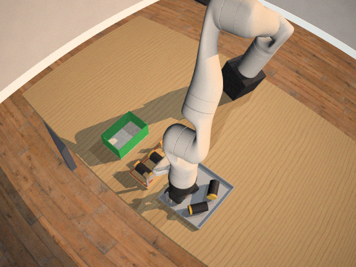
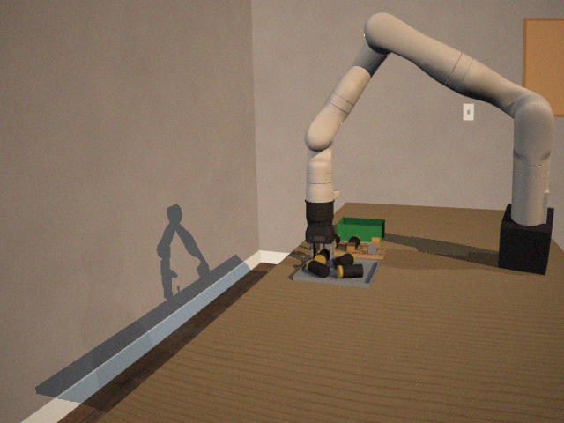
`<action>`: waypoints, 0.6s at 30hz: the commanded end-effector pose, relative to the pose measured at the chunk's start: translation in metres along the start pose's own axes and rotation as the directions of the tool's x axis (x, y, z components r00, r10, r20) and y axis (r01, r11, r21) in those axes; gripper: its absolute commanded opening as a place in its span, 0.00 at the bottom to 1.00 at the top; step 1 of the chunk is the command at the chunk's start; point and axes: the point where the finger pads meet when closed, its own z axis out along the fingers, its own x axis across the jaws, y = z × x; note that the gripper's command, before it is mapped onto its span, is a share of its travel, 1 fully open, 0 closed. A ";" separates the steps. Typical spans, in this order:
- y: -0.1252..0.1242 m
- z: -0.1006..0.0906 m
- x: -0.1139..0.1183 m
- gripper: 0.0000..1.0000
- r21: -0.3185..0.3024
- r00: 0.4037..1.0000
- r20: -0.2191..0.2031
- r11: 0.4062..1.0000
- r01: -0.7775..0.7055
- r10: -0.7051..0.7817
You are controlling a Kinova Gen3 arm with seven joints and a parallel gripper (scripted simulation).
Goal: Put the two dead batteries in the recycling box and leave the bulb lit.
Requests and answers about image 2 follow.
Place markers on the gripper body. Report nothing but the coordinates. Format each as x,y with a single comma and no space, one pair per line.
320,212

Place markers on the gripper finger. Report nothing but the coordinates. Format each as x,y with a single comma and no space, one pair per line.
331,252
313,250

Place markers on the green open-top box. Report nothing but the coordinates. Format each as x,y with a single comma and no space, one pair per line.
363,228

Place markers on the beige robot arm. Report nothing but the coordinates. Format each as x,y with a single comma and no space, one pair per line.
532,113

